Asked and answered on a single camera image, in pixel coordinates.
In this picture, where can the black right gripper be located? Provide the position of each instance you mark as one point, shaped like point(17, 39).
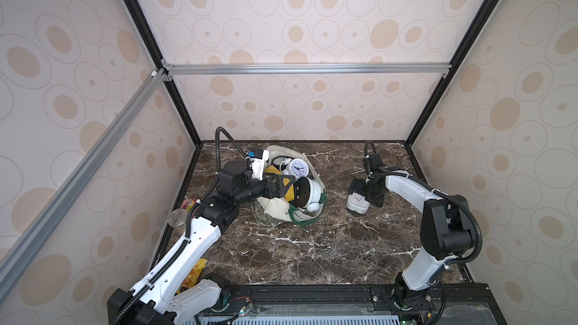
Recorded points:
point(368, 192)

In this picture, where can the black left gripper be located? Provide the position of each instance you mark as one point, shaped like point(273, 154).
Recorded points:
point(279, 189)

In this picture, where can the yellow square alarm clock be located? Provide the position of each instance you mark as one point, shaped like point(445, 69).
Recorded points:
point(278, 185)

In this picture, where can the white square orange-number clock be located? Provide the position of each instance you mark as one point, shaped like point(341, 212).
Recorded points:
point(357, 203)

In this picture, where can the small white round clock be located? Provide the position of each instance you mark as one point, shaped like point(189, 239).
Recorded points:
point(296, 167)

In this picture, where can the white clock black back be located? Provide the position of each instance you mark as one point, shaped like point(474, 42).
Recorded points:
point(308, 194)

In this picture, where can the cream canvas tote bag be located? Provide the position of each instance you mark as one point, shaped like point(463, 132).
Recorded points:
point(281, 209)

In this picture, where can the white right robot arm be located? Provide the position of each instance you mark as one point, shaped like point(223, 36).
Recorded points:
point(449, 232)

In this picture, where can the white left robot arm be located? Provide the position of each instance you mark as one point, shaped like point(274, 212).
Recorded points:
point(148, 301)

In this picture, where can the Fox's candy bag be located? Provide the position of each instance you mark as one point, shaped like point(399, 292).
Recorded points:
point(187, 204)

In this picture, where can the clear plastic jar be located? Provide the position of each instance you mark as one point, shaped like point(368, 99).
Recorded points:
point(177, 219)

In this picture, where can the yellow snack packet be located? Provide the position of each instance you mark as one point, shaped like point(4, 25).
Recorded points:
point(193, 276)

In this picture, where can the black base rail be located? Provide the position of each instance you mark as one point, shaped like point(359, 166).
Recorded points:
point(354, 304)

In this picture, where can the aluminium frame bar rear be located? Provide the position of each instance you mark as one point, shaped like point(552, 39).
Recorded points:
point(171, 70)

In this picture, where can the aluminium frame bar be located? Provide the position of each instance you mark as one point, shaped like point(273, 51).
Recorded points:
point(171, 70)
point(36, 235)

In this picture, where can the aluminium frame bar left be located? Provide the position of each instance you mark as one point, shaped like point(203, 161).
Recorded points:
point(36, 235)

